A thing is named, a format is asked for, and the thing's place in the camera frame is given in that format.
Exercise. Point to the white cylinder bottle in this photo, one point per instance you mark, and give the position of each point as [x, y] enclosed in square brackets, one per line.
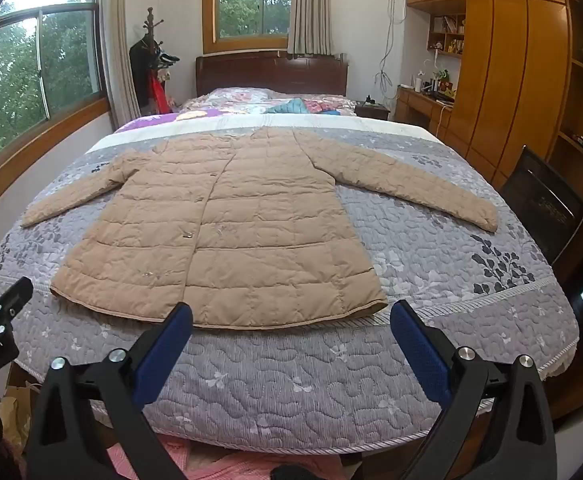
[418, 83]

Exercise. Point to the wooden coat rack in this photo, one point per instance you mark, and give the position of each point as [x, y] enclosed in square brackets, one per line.
[150, 22]

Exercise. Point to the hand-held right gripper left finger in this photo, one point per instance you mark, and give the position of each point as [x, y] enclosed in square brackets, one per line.
[164, 350]

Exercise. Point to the small wooden framed window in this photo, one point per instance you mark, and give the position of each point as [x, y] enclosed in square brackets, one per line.
[254, 2]

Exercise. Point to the teal cloth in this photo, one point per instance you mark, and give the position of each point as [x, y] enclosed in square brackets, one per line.
[291, 106]

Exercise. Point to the brown paper bag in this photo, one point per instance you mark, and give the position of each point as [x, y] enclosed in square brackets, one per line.
[13, 410]

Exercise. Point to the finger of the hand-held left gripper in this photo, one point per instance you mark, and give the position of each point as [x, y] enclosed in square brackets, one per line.
[11, 300]

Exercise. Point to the black chair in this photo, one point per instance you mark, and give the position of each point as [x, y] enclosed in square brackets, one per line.
[541, 205]

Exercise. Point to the wooden desk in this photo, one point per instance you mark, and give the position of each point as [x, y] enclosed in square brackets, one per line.
[421, 107]

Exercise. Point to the dark wooden headboard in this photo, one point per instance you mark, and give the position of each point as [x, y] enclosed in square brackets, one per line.
[271, 75]

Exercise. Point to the red hanging garment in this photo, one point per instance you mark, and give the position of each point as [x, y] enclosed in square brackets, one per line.
[160, 95]

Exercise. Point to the purple floral bedding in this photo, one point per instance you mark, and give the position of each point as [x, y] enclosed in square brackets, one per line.
[231, 102]

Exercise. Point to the black hanging garment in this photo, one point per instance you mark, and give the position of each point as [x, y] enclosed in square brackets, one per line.
[141, 75]

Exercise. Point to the dark wooden nightstand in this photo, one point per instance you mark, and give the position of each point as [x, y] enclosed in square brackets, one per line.
[371, 109]

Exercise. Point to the beige quilted coat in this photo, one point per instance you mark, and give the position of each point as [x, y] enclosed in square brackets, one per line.
[251, 210]

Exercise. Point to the large wooden framed window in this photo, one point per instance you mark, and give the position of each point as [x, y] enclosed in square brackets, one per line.
[31, 70]

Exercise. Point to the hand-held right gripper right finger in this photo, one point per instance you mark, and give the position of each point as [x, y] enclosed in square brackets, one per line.
[419, 350]

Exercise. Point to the grey patterned bed quilt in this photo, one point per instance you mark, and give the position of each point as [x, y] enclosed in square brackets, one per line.
[321, 385]

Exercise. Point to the beige curtain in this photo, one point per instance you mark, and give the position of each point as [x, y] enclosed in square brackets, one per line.
[119, 50]
[311, 10]

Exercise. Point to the wooden wardrobe with shelves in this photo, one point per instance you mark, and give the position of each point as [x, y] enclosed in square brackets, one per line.
[511, 60]

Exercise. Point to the pink cloth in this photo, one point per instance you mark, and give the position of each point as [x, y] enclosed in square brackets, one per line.
[211, 460]

